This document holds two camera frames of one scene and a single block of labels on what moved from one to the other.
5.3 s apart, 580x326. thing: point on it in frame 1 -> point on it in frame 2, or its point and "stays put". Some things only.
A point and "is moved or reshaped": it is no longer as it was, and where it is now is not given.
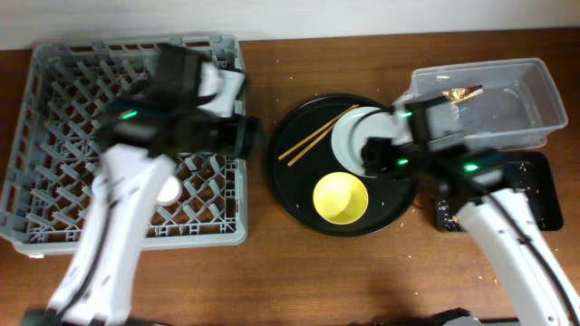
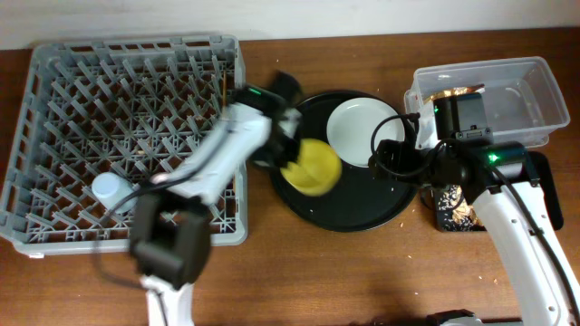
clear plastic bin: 517,109 stays put
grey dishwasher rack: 58,148 stays put
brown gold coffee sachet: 459,94 stays put
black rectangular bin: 532,174 stays put
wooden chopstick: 316,133 is moved or reshaped
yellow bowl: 340,197 -> 317,170
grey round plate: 354,126 is moved or reshaped
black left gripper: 237,133 -> 265,158
